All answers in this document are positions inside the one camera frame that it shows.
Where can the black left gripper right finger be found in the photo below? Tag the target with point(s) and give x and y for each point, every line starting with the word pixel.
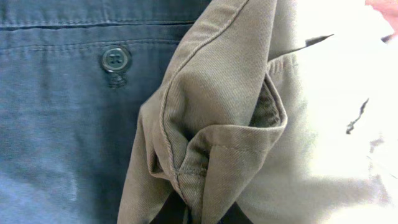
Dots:
pixel 235 215

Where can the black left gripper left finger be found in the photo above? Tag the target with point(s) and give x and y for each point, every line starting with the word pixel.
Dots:
pixel 173 211

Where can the folded navy blue shorts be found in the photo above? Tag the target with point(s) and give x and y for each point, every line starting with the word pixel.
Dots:
pixel 74 74

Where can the khaki green shorts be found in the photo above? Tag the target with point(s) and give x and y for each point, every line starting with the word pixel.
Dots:
pixel 291 112

